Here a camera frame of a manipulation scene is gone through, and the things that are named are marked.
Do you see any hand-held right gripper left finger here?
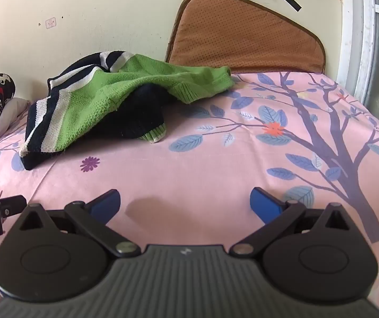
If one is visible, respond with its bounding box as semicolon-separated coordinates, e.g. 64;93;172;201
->
16;189;142;258

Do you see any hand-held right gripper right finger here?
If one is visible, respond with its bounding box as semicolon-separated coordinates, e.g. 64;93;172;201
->
230;187;354;258

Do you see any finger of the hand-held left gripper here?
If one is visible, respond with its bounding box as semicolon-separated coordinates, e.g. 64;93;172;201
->
0;196;27;218

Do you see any green navy striped knit sweater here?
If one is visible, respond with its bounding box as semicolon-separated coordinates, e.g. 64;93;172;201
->
20;50;236;171

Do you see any pink tree print bedsheet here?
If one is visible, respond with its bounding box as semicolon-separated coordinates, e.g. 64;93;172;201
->
0;70;379;315

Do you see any white pillow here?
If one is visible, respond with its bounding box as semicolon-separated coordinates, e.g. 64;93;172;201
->
0;98;31;149

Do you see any brown perforated cushion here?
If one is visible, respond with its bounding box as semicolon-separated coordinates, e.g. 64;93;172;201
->
165;0;326;74

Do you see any white window frame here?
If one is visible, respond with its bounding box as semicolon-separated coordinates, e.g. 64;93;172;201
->
338;0;379;118

